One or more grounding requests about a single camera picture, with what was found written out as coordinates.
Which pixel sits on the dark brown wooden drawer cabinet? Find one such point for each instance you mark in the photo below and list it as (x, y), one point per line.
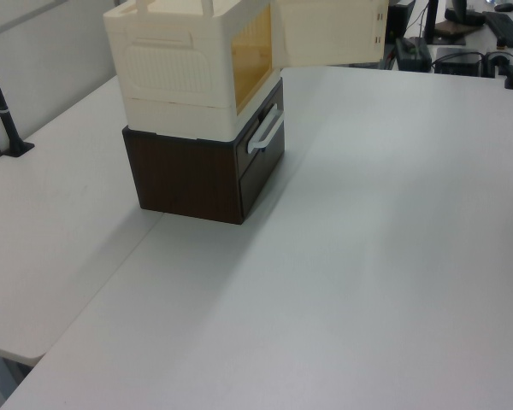
(184, 175)

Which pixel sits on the cream plastic cabinet box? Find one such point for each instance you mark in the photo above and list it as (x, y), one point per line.
(166, 68)

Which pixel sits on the cream cabinet door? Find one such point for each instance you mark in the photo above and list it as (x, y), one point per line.
(329, 32)

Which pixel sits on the black power supply device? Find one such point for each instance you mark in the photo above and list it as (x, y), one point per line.
(412, 53)

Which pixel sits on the black electronics box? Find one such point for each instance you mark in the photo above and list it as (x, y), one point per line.
(457, 63)

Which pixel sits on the black monitor pole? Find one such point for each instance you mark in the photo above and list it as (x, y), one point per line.
(431, 21)

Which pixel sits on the black monitor stand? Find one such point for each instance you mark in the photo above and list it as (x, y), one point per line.
(464, 17)

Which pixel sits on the black computer keyboard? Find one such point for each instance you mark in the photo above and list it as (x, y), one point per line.
(505, 26)

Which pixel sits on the black computer mouse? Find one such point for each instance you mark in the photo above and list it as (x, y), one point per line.
(503, 7)

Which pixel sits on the black camera stand pole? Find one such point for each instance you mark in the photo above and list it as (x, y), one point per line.
(2, 107)

